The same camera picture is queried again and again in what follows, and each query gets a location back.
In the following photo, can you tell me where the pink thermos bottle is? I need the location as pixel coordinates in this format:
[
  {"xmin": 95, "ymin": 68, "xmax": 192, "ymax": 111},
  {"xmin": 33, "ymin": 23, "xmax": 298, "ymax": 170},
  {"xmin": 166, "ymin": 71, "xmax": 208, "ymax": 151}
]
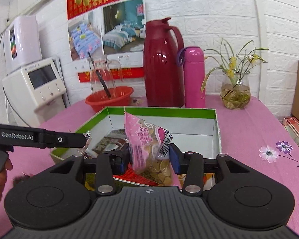
[{"xmin": 177, "ymin": 46, "xmax": 206, "ymax": 108}]

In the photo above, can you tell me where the dark brown snack packet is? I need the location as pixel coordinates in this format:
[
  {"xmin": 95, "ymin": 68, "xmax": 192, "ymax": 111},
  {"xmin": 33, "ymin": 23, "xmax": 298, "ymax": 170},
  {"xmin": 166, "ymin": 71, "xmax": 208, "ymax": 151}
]
[{"xmin": 92, "ymin": 129, "xmax": 130, "ymax": 155}]

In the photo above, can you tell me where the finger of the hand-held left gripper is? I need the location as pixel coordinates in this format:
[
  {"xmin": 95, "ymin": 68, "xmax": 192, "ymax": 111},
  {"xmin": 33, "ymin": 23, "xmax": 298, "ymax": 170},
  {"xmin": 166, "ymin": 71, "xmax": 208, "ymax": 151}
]
[{"xmin": 43, "ymin": 130, "xmax": 88, "ymax": 150}]

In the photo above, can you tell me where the yellow flowering plant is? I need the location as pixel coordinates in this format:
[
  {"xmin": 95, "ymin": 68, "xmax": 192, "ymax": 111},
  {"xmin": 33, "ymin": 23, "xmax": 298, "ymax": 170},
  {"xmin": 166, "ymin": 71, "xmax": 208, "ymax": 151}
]
[{"xmin": 201, "ymin": 37, "xmax": 270, "ymax": 92}]

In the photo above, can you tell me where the white water purifier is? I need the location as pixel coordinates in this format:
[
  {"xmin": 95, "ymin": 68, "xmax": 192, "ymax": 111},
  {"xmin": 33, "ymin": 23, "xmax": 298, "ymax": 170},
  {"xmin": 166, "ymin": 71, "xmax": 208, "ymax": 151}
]
[{"xmin": 3, "ymin": 15, "xmax": 43, "ymax": 75}]

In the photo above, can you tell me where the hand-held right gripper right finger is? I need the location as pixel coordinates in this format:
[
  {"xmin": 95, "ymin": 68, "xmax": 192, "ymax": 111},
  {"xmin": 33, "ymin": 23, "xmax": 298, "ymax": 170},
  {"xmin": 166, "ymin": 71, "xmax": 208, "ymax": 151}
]
[{"xmin": 169, "ymin": 143, "xmax": 252, "ymax": 195}]

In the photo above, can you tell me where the pink snack packet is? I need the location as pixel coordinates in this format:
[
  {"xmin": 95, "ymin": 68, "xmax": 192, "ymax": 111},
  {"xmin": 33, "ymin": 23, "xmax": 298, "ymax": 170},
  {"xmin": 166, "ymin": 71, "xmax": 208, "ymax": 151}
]
[{"xmin": 124, "ymin": 112, "xmax": 182, "ymax": 187}]

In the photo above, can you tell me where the black stirrer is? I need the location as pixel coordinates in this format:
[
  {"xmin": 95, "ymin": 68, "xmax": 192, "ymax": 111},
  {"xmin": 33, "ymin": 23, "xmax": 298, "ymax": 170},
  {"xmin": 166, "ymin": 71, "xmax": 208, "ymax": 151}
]
[{"xmin": 88, "ymin": 52, "xmax": 111, "ymax": 99}]

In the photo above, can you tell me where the glass pitcher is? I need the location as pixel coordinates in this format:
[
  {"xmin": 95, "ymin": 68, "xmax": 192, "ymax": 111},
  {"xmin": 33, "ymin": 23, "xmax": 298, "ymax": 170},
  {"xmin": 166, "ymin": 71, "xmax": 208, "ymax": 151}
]
[{"xmin": 89, "ymin": 56, "xmax": 122, "ymax": 97}]

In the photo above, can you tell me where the dark red thermos jug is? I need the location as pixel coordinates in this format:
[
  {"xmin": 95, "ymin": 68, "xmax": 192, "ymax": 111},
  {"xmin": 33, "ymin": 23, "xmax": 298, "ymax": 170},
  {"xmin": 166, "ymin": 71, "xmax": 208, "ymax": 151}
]
[{"xmin": 143, "ymin": 17, "xmax": 185, "ymax": 107}]

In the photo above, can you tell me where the clear snack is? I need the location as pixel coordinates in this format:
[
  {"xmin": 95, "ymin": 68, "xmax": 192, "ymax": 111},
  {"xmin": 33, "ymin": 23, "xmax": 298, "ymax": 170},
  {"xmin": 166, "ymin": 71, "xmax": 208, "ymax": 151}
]
[{"xmin": 76, "ymin": 131, "xmax": 93, "ymax": 160}]

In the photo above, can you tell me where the orange snack packet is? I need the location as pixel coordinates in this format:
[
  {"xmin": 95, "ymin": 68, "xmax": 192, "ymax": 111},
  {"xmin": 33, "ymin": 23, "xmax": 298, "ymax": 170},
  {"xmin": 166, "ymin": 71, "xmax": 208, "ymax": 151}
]
[{"xmin": 179, "ymin": 173, "xmax": 218, "ymax": 190}]

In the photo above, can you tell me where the green cardboard box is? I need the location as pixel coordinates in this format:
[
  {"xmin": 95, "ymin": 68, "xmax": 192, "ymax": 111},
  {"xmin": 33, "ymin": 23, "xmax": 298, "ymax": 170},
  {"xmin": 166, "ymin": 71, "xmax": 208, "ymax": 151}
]
[{"xmin": 50, "ymin": 106, "xmax": 222, "ymax": 188}]

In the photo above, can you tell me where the bedroom photo wall poster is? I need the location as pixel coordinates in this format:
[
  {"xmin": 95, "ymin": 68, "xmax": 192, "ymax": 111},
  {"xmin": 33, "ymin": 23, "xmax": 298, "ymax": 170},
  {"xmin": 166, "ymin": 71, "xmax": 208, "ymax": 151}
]
[{"xmin": 68, "ymin": 0, "xmax": 146, "ymax": 68}]

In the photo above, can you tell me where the plaid cloth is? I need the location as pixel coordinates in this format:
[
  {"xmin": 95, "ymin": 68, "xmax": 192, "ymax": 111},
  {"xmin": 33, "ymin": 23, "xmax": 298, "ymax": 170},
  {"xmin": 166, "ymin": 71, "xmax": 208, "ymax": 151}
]
[{"xmin": 282, "ymin": 117, "xmax": 299, "ymax": 163}]

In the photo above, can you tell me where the white appliance with screen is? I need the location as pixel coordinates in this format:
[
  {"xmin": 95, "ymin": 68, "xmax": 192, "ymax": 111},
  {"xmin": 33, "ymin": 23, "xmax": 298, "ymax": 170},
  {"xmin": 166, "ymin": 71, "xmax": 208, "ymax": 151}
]
[{"xmin": 2, "ymin": 57, "xmax": 70, "ymax": 127}]

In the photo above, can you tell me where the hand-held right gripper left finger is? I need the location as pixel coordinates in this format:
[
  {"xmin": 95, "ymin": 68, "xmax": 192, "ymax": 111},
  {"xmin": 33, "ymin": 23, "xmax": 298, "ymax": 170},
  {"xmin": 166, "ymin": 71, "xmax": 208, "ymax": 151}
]
[{"xmin": 48, "ymin": 146, "xmax": 130, "ymax": 197}]

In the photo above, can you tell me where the glass vase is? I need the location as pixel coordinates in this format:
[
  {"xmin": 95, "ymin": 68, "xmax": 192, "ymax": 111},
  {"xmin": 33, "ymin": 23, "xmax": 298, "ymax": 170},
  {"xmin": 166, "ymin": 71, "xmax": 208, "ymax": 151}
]
[{"xmin": 220, "ymin": 71, "xmax": 252, "ymax": 110}]

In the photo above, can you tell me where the red snack packet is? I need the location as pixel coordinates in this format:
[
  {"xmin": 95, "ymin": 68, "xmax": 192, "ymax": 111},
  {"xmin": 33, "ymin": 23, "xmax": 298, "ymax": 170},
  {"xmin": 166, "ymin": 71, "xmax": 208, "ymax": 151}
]
[{"xmin": 113, "ymin": 167, "xmax": 160, "ymax": 187}]

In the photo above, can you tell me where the pink floral tablecloth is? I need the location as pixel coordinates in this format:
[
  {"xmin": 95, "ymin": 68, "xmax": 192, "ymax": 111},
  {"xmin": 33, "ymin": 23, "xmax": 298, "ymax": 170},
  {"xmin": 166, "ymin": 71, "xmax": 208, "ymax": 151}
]
[{"xmin": 0, "ymin": 95, "xmax": 299, "ymax": 239}]

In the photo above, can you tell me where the red plastic basin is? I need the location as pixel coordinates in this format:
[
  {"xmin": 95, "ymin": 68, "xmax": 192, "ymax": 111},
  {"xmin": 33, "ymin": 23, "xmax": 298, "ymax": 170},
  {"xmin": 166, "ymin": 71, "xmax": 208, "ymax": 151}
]
[{"xmin": 85, "ymin": 86, "xmax": 134, "ymax": 113}]

